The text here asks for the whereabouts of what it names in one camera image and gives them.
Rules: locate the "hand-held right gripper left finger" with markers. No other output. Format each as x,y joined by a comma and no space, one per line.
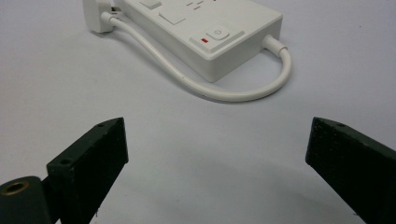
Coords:
90,161

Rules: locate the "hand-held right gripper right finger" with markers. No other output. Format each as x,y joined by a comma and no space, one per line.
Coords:
355,168

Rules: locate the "white power plug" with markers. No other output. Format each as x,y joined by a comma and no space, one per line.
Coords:
96,14

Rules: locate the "white power strip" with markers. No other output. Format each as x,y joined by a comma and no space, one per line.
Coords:
205,31

